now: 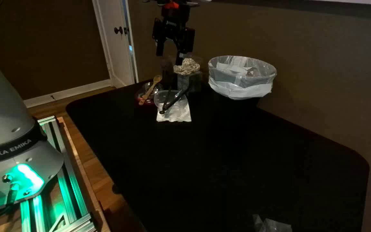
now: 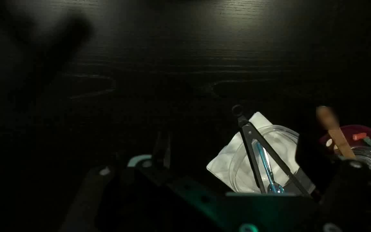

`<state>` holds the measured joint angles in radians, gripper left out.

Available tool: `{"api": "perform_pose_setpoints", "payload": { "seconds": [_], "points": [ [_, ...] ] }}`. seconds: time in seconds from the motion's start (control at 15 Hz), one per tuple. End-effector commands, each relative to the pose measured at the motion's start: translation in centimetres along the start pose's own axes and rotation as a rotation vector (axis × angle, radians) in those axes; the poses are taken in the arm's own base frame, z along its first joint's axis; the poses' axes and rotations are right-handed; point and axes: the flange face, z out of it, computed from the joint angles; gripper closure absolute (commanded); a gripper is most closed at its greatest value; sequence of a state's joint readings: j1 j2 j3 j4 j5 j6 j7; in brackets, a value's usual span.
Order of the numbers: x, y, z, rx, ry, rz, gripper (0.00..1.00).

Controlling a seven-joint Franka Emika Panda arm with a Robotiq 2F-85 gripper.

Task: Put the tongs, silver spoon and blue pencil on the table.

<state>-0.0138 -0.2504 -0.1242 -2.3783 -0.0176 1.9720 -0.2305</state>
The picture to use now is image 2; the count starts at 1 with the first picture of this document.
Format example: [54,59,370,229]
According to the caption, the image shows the clear glass bowl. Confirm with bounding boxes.
[229,125,300,193]

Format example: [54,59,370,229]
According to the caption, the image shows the wooden spoon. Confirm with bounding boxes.
[316,106,357,160]

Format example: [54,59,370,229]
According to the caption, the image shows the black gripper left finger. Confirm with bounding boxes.
[58,166,112,232]

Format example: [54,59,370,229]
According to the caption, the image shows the dark red bowl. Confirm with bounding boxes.
[319,124,371,175]

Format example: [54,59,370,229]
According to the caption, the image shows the black metal tongs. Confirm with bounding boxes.
[232,104,309,197]

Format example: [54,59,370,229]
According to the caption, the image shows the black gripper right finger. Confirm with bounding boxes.
[321,162,371,232]

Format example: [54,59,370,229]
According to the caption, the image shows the white paper napkin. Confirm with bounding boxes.
[206,112,299,193]

